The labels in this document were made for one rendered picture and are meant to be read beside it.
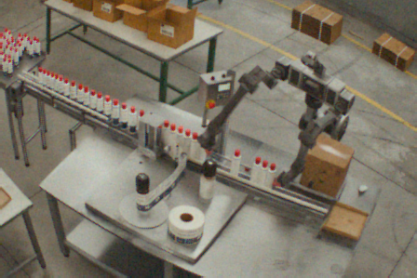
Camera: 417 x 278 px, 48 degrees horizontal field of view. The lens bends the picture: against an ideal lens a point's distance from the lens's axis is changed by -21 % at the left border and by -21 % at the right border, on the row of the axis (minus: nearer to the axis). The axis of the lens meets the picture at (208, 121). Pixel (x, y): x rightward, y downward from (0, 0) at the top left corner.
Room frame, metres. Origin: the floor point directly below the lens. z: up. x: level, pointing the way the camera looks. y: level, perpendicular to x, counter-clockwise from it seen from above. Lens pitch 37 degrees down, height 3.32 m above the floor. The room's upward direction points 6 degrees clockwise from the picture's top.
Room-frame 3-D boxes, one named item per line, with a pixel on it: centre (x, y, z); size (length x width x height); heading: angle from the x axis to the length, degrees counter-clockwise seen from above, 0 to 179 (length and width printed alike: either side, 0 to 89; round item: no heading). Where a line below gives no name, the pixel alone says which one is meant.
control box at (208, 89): (2.87, -0.02, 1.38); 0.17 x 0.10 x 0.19; 120
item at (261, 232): (2.52, -0.12, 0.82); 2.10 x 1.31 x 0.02; 65
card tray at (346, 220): (2.33, -0.99, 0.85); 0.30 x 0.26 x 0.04; 65
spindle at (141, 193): (2.27, 0.33, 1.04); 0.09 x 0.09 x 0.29
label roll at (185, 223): (2.13, 0.06, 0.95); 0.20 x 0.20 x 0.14
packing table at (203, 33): (5.11, 1.08, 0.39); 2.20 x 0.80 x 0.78; 54
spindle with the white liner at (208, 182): (2.46, -0.03, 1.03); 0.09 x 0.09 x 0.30
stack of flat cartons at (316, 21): (6.72, -1.37, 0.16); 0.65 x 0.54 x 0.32; 59
